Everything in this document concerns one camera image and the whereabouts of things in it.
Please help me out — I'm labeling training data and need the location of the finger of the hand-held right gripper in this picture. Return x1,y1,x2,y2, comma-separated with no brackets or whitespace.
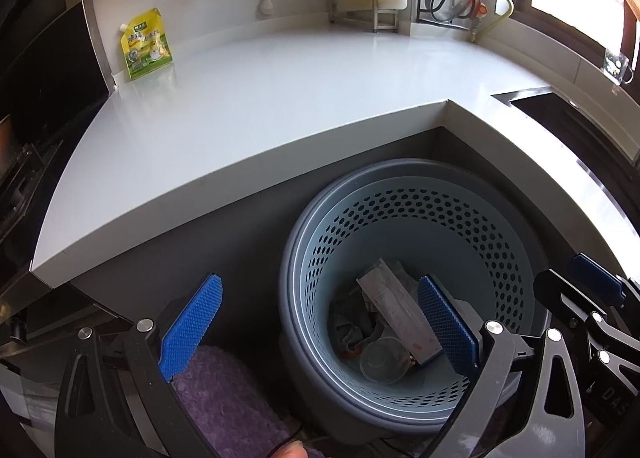
532,268,640,420
567,253,640,319

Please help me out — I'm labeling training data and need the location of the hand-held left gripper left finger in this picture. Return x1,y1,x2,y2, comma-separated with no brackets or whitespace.
54,274,224,458

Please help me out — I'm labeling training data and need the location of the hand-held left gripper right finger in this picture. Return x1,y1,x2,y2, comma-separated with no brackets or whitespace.
417,275,587,458

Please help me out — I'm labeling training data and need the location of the pink paper card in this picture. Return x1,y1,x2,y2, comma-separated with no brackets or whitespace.
355,258,447,370

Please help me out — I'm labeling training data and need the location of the clear plastic cup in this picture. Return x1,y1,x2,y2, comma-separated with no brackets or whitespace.
358,336,407,385

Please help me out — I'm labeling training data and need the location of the dark grey cloth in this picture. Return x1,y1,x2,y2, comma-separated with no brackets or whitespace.
330,288,382,355

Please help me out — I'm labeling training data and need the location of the blue-grey perforated waste basket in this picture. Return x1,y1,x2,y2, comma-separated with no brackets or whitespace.
277,158,552,445

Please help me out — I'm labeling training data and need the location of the purple fuzzy mat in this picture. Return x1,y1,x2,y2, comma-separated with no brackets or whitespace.
172,345,297,458

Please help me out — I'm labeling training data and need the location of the steel kitchen sink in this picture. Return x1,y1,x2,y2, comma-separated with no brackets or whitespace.
492,88,640,169

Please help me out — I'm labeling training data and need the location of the small clear acrylic stand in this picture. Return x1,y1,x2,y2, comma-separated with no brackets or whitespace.
602,48,631,84

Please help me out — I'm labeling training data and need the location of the black gas stove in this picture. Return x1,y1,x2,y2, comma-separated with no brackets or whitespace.
0,112,67,239

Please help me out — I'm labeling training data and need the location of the yellow detergent pouch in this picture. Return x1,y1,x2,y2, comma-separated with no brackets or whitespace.
118,8,174,83

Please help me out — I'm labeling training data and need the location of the black range hood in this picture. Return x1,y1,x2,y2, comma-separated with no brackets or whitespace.
0,0,114,149

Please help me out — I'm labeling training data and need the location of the steel board stand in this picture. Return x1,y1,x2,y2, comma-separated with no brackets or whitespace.
328,0,401,34

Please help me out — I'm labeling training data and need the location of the yellow gas hose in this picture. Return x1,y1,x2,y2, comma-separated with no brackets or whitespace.
469,0,514,44

